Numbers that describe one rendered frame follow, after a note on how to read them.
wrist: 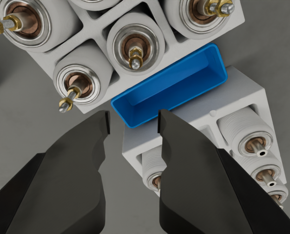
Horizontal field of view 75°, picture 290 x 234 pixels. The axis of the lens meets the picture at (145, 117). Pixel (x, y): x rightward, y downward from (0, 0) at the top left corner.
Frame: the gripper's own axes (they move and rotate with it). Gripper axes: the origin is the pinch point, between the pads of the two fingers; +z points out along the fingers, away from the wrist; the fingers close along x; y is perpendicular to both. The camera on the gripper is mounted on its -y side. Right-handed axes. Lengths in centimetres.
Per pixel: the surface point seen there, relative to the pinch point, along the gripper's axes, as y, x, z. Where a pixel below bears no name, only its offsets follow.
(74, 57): 2.0, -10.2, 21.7
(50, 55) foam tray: 3.2, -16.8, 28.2
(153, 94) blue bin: 21, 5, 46
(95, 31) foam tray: -1.1, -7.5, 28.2
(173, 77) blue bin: 14.8, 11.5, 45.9
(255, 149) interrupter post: 21.1, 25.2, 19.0
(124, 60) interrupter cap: 2.3, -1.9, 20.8
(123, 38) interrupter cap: -1.1, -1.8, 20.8
